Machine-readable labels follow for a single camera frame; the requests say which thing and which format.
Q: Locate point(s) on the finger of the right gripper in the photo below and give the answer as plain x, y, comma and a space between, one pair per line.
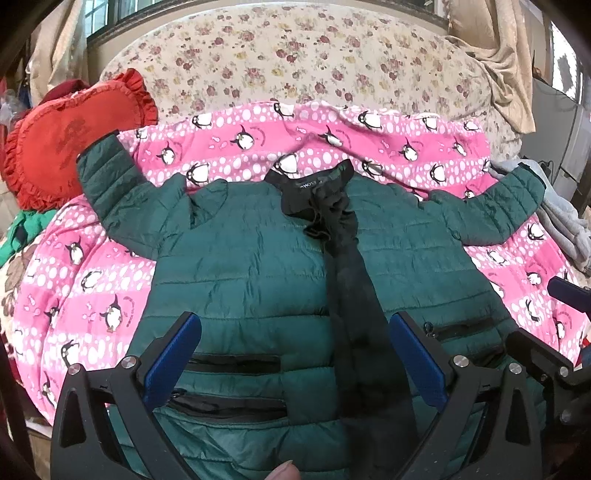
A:
570, 294

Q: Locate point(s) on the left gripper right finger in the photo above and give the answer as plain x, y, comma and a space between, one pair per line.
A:
485, 426

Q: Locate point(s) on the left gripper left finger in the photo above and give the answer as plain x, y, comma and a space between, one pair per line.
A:
104, 426

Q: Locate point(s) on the dark green puffer jacket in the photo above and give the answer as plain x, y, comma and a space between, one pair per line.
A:
294, 281

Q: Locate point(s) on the operator thumb tip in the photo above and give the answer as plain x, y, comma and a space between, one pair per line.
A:
285, 471

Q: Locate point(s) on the grey fleece garment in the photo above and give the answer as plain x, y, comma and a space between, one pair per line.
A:
558, 216

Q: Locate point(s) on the grey refrigerator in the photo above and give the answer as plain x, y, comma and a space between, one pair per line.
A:
561, 142

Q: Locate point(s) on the green cloth at bedside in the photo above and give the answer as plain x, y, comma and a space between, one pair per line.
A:
27, 225

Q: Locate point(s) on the red ruffled pillow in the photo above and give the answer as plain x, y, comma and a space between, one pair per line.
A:
40, 153

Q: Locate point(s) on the beige curtain right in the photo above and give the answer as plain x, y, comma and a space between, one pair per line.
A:
494, 33

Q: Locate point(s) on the beige curtain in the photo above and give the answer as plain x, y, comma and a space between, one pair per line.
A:
494, 33
59, 50

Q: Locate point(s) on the floral bed sheet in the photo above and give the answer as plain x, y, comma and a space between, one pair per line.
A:
296, 53

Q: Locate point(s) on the beige curtain left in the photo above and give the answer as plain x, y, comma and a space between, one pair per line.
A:
59, 50

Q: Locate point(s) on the window with dark frame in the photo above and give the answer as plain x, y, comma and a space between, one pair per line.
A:
106, 19

